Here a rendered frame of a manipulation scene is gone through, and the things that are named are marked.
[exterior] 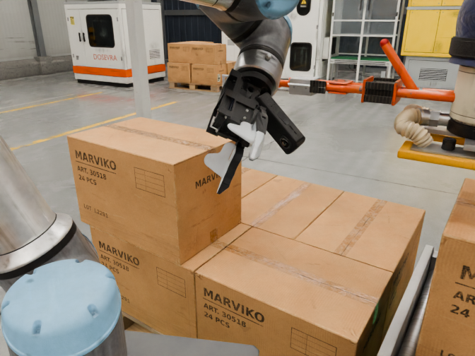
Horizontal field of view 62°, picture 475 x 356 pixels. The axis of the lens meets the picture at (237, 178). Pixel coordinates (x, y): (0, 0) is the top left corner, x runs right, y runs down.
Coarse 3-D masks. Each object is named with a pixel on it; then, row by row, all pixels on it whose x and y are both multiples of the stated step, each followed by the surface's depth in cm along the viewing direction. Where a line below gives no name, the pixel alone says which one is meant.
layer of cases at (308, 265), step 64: (256, 192) 205; (320, 192) 205; (128, 256) 163; (256, 256) 150; (320, 256) 150; (384, 256) 150; (192, 320) 151; (256, 320) 131; (320, 320) 119; (384, 320) 148
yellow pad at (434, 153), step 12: (408, 144) 95; (432, 144) 94; (444, 144) 89; (408, 156) 90; (420, 156) 89; (432, 156) 88; (444, 156) 87; (456, 156) 87; (468, 156) 85; (468, 168) 85
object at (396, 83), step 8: (368, 80) 102; (376, 80) 106; (384, 80) 105; (392, 80) 104; (400, 80) 99; (368, 88) 99; (376, 88) 98; (384, 88) 97; (392, 88) 96; (368, 96) 100; (376, 96) 99; (384, 96) 98; (392, 96) 98; (392, 104) 98
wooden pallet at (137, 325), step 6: (126, 318) 184; (132, 318) 176; (126, 324) 185; (132, 324) 189; (138, 324) 189; (144, 324) 172; (126, 330) 186; (132, 330) 186; (138, 330) 186; (144, 330) 186; (150, 330) 171
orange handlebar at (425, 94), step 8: (320, 80) 112; (336, 80) 107; (344, 80) 108; (328, 88) 106; (336, 88) 105; (344, 88) 104; (352, 88) 103; (360, 88) 102; (400, 88) 98; (424, 88) 99; (432, 88) 98; (400, 96) 98; (408, 96) 97; (416, 96) 96; (424, 96) 95; (432, 96) 94; (440, 96) 93; (448, 96) 92
